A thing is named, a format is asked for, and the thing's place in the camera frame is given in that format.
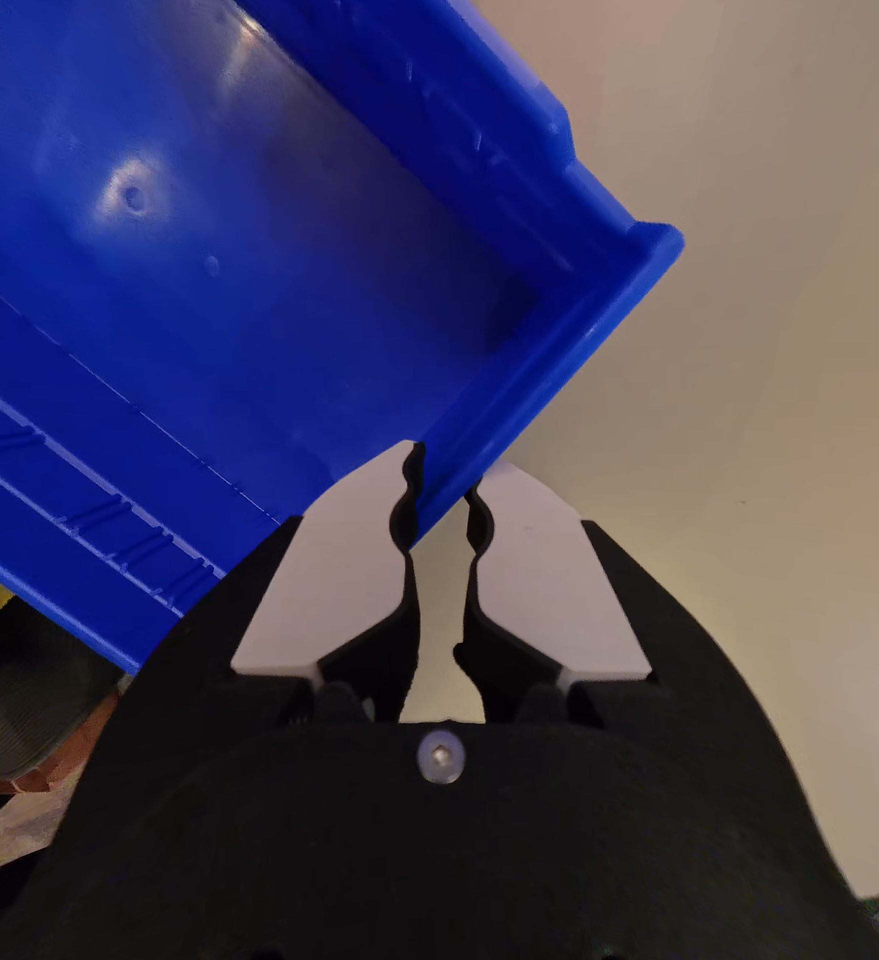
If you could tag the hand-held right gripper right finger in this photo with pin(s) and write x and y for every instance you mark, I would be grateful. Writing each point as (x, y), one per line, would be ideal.
(552, 578)

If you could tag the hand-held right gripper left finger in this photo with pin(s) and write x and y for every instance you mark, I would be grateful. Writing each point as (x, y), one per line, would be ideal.
(327, 585)

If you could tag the blue plastic bin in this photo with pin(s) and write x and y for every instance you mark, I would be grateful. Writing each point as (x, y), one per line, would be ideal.
(260, 270)

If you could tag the grey padded armrest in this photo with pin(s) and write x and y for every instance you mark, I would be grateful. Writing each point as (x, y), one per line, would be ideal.
(20, 705)

